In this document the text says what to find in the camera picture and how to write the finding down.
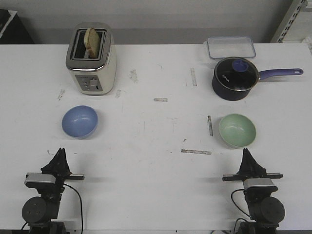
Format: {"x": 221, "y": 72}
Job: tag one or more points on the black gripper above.
{"x": 249, "y": 164}
{"x": 55, "y": 166}

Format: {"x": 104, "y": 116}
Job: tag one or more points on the green bowl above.
{"x": 237, "y": 130}

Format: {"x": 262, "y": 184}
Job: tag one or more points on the blue bowl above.
{"x": 80, "y": 122}

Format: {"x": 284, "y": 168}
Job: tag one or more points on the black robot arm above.
{"x": 40, "y": 212}
{"x": 265, "y": 212}

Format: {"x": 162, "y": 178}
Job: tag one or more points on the dark blue saucepan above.
{"x": 231, "y": 95}

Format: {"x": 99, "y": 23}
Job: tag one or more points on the glass pot lid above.
{"x": 236, "y": 73}

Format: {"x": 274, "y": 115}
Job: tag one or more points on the cream and steel toaster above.
{"x": 92, "y": 76}

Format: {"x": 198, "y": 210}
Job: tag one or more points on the clear plastic food container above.
{"x": 222, "y": 47}

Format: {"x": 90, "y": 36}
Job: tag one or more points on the toast slice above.
{"x": 92, "y": 43}

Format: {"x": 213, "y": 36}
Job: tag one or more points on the white metal shelf rail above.
{"x": 296, "y": 25}

